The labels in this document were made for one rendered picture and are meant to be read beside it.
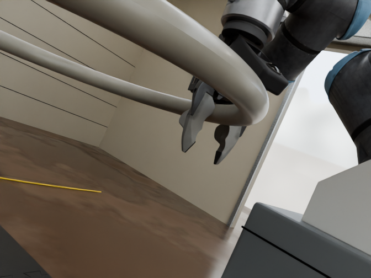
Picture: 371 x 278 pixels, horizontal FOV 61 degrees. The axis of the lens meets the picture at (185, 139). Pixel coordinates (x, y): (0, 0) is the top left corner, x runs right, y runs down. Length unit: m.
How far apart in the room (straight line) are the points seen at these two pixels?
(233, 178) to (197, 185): 0.68
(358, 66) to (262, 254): 0.48
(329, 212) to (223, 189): 4.57
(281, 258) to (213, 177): 4.75
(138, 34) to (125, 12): 0.01
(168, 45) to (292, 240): 0.51
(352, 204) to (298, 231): 0.13
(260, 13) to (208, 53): 0.31
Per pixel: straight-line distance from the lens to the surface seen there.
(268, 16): 0.51
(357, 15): 0.60
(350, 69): 0.85
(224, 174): 5.27
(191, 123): 0.46
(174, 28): 0.19
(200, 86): 0.46
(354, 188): 0.70
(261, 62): 0.44
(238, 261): 0.68
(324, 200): 0.71
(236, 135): 0.50
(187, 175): 5.64
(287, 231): 0.65
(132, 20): 0.18
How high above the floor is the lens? 0.90
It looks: 1 degrees up
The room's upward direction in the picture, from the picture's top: 24 degrees clockwise
